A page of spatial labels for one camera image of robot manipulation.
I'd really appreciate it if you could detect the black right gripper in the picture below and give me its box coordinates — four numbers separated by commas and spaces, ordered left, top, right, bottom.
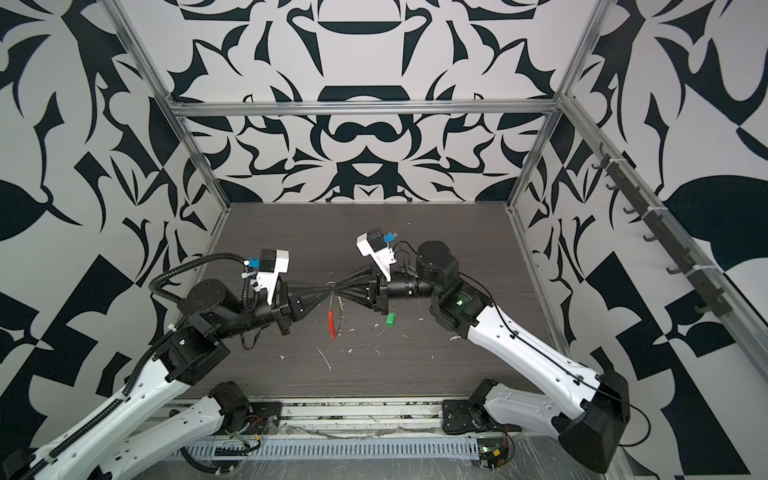
341, 263, 449, 318

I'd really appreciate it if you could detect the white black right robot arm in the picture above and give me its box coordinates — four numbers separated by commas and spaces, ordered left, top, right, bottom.
330, 240, 636, 474

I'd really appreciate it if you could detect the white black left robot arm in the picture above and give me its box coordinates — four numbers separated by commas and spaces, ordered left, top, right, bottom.
3, 250, 337, 479

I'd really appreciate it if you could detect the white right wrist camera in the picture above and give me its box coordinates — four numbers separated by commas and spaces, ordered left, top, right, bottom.
356, 228, 397, 281

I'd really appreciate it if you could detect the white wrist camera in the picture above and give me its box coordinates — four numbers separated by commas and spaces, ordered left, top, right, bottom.
241, 249, 290, 305
356, 228, 397, 281

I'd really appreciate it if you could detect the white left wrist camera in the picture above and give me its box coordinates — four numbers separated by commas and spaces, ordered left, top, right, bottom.
241, 249, 290, 305

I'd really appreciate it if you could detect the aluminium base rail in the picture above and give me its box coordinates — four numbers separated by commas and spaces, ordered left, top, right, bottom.
161, 395, 601, 442

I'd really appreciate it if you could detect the black corrugated cable conduit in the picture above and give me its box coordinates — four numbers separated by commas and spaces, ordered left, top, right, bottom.
148, 253, 248, 301

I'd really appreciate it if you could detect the white slotted cable duct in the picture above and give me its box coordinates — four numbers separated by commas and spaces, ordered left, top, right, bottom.
187, 437, 483, 461

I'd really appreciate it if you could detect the grey wall hook rack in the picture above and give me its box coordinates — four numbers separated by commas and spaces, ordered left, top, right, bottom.
595, 143, 736, 318

